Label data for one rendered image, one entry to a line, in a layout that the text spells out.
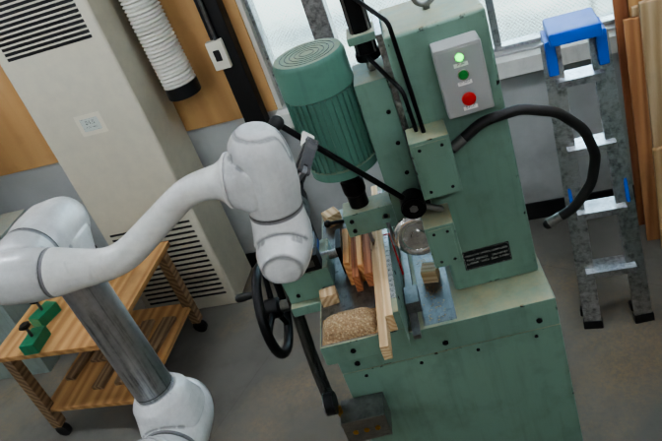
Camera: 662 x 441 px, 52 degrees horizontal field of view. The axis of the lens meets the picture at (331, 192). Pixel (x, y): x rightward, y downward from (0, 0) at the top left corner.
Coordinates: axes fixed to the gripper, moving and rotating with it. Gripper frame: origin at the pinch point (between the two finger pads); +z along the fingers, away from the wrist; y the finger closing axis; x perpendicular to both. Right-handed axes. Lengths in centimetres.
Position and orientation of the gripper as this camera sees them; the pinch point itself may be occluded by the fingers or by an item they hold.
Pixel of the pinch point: (294, 159)
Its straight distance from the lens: 154.4
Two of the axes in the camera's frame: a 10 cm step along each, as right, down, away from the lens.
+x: -8.7, -4.2, -2.5
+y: 4.9, -7.5, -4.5
